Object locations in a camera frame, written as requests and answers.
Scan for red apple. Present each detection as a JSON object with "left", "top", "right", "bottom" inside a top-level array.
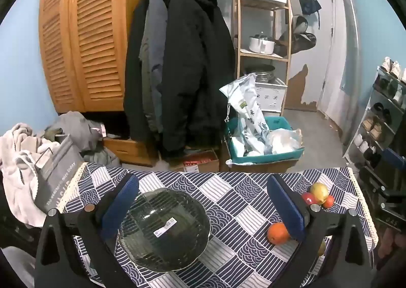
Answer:
[{"left": 301, "top": 192, "right": 318, "bottom": 206}]

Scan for rows of shoes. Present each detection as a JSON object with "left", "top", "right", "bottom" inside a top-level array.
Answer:
[{"left": 352, "top": 56, "right": 406, "bottom": 165}]

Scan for cardboard box with red label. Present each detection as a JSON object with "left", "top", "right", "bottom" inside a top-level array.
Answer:
[{"left": 168, "top": 148, "right": 220, "bottom": 173}]

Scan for clear plastic bag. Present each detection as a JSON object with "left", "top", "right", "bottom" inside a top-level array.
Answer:
[{"left": 265, "top": 128, "right": 303, "bottom": 154}]

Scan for metal shoe rack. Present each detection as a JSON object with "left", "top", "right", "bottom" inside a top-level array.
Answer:
[{"left": 343, "top": 64, "right": 406, "bottom": 187}]

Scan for dark jacket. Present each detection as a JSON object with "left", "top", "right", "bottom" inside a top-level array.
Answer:
[{"left": 124, "top": 0, "right": 153, "bottom": 139}]

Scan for white printed plastic bag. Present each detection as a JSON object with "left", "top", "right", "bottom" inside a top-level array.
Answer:
[{"left": 219, "top": 73, "right": 271, "bottom": 157}]

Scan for teal basket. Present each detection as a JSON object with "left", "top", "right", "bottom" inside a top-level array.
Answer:
[{"left": 225, "top": 116, "right": 305, "bottom": 165}]

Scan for blue white patterned tablecloth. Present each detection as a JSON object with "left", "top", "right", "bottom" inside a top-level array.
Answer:
[{"left": 41, "top": 161, "right": 379, "bottom": 288}]

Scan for wooden louvered wardrobe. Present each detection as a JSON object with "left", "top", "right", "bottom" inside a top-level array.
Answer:
[{"left": 38, "top": 0, "right": 149, "bottom": 114}]

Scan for white door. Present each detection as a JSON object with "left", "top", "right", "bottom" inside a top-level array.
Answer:
[{"left": 282, "top": 0, "right": 337, "bottom": 114}]

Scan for white cooking pot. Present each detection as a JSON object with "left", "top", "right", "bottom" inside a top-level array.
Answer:
[{"left": 248, "top": 34, "right": 276, "bottom": 55}]

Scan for steel pot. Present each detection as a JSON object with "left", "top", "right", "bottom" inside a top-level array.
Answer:
[{"left": 244, "top": 64, "right": 276, "bottom": 84}]

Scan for black hooded coat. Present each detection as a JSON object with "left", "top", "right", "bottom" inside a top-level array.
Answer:
[{"left": 160, "top": 0, "right": 237, "bottom": 154}]

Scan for blue hanging bag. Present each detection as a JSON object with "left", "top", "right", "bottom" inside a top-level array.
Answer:
[{"left": 296, "top": 0, "right": 322, "bottom": 30}]

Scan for wooden shelf rack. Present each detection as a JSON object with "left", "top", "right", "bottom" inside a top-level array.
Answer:
[{"left": 235, "top": 0, "right": 292, "bottom": 117}]

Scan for pile of grey clothes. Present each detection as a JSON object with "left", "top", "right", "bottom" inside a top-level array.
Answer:
[{"left": 41, "top": 111, "right": 121, "bottom": 168}]

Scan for green glass plate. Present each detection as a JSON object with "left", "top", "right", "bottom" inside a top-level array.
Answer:
[{"left": 118, "top": 188, "right": 211, "bottom": 273}]

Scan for wooden drawer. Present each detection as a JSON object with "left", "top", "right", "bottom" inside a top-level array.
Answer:
[{"left": 103, "top": 137, "right": 149, "bottom": 166}]

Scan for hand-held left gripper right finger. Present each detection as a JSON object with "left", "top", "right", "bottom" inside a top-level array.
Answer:
[{"left": 266, "top": 174, "right": 373, "bottom": 288}]

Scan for white drawer box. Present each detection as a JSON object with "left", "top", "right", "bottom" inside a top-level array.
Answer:
[{"left": 254, "top": 78, "right": 287, "bottom": 114}]

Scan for grey fabric storage bag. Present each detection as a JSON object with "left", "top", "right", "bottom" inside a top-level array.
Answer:
[{"left": 33, "top": 134, "right": 84, "bottom": 212}]

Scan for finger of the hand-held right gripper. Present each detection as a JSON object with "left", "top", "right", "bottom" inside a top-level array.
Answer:
[
  {"left": 381, "top": 148, "right": 406, "bottom": 168},
  {"left": 379, "top": 185, "right": 406, "bottom": 207}
]

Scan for orange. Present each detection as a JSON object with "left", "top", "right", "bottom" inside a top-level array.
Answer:
[{"left": 267, "top": 222, "right": 291, "bottom": 246}]

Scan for grey jacket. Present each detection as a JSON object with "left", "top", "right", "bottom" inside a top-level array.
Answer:
[{"left": 140, "top": 0, "right": 168, "bottom": 133}]

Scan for dark hanging bag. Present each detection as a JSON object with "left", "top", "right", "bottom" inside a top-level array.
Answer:
[{"left": 274, "top": 32, "right": 317, "bottom": 55}]

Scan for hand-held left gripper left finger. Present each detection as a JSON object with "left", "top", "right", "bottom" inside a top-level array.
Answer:
[{"left": 34, "top": 173, "right": 140, "bottom": 288}]

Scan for person's right hand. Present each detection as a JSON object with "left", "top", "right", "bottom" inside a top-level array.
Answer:
[{"left": 379, "top": 231, "right": 406, "bottom": 265}]

